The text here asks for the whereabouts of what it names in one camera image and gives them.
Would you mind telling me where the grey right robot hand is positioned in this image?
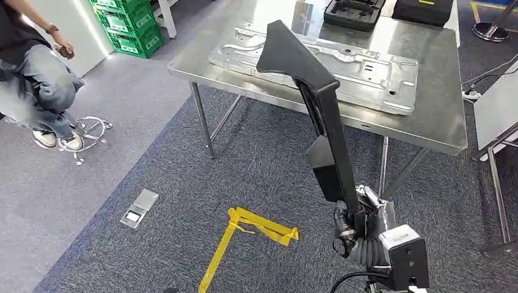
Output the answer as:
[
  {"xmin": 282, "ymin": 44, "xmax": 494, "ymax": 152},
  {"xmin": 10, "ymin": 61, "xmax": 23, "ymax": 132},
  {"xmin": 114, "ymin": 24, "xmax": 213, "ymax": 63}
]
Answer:
[{"xmin": 333, "ymin": 184, "xmax": 400, "ymax": 259}]

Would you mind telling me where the long black plastic trim part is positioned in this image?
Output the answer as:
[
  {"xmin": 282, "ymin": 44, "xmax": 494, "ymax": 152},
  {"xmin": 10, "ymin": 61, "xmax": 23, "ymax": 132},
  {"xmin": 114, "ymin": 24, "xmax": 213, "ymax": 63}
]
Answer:
[{"xmin": 255, "ymin": 20, "xmax": 368, "ymax": 240}]

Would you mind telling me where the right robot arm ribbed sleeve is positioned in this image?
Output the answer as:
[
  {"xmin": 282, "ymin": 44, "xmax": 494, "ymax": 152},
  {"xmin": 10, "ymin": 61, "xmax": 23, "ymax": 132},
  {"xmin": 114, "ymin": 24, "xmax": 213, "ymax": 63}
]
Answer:
[{"xmin": 348, "ymin": 236, "xmax": 406, "ymax": 293}]

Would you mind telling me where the stainless steel table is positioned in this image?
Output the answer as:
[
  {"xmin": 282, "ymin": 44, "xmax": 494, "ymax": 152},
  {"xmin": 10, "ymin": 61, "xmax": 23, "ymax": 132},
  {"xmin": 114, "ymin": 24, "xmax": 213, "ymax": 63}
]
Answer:
[{"xmin": 167, "ymin": 0, "xmax": 469, "ymax": 197}]

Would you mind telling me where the yellow floor tape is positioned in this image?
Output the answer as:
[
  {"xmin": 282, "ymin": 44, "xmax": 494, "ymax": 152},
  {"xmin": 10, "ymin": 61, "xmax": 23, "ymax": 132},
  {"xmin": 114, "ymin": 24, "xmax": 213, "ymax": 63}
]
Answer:
[{"xmin": 197, "ymin": 206, "xmax": 301, "ymax": 293}]

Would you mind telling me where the large stamped metal panel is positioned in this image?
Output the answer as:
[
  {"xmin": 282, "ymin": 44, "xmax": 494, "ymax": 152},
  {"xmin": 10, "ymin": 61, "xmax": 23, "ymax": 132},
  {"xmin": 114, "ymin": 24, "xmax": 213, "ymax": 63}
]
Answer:
[{"xmin": 208, "ymin": 21, "xmax": 420, "ymax": 117}]

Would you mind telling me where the white board on metal stand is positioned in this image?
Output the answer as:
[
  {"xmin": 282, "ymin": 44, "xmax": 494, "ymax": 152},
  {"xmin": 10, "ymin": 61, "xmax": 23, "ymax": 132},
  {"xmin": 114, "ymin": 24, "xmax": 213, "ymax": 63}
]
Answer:
[{"xmin": 472, "ymin": 59, "xmax": 518, "ymax": 256}]

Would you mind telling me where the black moulded plastic tray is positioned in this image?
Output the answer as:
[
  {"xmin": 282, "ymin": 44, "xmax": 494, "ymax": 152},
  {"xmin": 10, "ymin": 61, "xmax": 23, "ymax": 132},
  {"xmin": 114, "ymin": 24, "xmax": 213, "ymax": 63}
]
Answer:
[{"xmin": 323, "ymin": 0, "xmax": 387, "ymax": 33}]

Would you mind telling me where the black case with yellow label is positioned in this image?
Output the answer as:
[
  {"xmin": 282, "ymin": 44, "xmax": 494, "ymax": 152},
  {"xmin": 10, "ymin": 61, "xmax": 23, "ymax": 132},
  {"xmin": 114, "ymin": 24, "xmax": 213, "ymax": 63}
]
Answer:
[{"xmin": 391, "ymin": 0, "xmax": 455, "ymax": 27}]

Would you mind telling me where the round metal stand base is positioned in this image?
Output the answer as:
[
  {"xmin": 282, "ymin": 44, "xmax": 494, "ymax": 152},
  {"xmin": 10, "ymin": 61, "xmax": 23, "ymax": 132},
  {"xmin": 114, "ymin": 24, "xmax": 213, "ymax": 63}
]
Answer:
[{"xmin": 472, "ymin": 0, "xmax": 518, "ymax": 43}]

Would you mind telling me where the metal floor socket plate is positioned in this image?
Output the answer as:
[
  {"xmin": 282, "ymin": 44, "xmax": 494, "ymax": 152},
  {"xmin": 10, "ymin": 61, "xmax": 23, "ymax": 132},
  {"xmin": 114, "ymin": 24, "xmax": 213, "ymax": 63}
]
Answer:
[{"xmin": 119, "ymin": 188, "xmax": 160, "ymax": 230}]

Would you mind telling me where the white table leg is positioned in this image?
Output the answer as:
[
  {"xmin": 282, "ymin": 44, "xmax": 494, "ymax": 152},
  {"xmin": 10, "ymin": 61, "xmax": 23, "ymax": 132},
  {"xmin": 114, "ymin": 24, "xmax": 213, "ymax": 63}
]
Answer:
[{"xmin": 155, "ymin": 0, "xmax": 179, "ymax": 40}]

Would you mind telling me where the green plastic crate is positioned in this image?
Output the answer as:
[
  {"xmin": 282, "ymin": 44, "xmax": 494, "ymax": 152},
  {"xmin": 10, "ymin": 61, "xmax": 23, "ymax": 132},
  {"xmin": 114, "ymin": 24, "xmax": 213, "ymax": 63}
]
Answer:
[
  {"xmin": 94, "ymin": 3, "xmax": 157, "ymax": 38},
  {"xmin": 89, "ymin": 0, "xmax": 149, "ymax": 13},
  {"xmin": 105, "ymin": 24, "xmax": 165, "ymax": 60}
]

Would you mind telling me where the chrome stool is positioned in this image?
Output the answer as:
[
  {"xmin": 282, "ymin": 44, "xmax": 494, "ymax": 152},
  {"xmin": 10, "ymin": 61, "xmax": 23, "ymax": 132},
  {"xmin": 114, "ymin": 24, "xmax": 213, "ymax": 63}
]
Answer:
[{"xmin": 57, "ymin": 115, "xmax": 114, "ymax": 167}]

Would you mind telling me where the person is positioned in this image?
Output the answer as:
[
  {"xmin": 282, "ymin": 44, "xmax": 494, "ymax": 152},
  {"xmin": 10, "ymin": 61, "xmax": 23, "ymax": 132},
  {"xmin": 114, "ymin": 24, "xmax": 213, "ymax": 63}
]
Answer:
[{"xmin": 0, "ymin": 0, "xmax": 86, "ymax": 151}]

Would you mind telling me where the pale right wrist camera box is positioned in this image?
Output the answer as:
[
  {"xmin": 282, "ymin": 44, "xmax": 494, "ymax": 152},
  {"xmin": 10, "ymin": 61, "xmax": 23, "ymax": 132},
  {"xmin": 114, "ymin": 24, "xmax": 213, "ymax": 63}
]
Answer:
[{"xmin": 378, "ymin": 223, "xmax": 431, "ymax": 291}]

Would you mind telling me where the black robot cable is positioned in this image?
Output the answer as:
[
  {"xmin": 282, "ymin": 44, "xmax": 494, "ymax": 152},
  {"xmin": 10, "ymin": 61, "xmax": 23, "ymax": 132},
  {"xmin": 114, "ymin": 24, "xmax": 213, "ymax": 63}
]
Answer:
[{"xmin": 329, "ymin": 270, "xmax": 390, "ymax": 293}]

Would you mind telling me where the grey floor cable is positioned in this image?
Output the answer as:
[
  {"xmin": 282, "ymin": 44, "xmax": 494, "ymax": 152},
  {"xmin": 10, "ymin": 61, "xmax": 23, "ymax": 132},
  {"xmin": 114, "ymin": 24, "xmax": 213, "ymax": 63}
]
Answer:
[{"xmin": 461, "ymin": 53, "xmax": 518, "ymax": 92}]

